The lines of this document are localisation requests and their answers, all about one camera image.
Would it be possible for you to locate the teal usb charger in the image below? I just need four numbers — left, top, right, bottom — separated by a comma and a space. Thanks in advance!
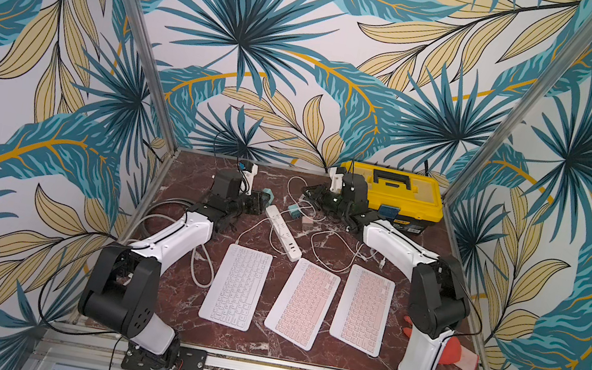
261, 188, 274, 205
287, 204, 303, 220

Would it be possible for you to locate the white power strip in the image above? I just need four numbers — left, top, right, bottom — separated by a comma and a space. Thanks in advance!
265, 205, 303, 262

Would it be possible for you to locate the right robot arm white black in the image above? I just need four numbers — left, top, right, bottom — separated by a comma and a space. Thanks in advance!
302, 171, 470, 370

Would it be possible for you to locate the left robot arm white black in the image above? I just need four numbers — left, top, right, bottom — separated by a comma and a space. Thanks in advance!
78, 164, 270, 365

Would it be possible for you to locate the pink keyboard right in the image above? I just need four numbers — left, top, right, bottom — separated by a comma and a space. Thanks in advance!
329, 265, 395, 358

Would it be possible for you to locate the pink keyboard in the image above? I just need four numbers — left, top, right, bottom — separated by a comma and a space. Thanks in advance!
264, 259, 341, 351
329, 265, 395, 358

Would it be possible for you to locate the pink keyboard middle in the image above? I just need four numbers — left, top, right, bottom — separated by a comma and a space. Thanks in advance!
264, 259, 341, 351

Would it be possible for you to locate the yellow black toolbox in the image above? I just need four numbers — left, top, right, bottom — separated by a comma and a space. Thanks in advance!
336, 161, 443, 235

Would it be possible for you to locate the red work glove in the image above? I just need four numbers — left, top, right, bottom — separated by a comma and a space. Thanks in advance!
402, 315, 479, 370

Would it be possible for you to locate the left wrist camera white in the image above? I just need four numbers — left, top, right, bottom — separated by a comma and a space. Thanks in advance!
238, 161, 259, 196

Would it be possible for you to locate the black coiled cable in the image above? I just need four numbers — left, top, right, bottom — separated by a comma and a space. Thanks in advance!
136, 191, 208, 241

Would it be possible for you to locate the white wireless keyboard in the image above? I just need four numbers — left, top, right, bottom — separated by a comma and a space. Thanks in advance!
198, 244, 273, 332

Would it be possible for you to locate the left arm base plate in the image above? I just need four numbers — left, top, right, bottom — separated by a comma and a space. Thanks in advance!
121, 343, 208, 370

